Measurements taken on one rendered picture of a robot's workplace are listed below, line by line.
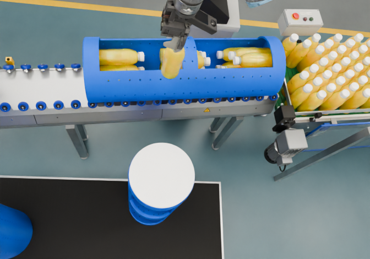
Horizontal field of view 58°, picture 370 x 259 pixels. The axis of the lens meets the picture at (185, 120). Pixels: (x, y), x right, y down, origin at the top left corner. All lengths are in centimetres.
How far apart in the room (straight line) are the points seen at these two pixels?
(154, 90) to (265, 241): 155
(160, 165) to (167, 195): 13
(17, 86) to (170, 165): 81
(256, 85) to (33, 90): 104
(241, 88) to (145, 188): 61
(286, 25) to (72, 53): 173
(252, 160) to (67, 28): 186
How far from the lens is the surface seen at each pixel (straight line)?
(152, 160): 143
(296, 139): 185
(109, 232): 227
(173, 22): 99
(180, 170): 143
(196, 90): 146
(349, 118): 201
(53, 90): 170
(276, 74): 155
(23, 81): 175
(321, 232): 279
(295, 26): 190
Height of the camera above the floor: 241
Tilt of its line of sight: 67 degrees down
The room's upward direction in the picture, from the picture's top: 23 degrees clockwise
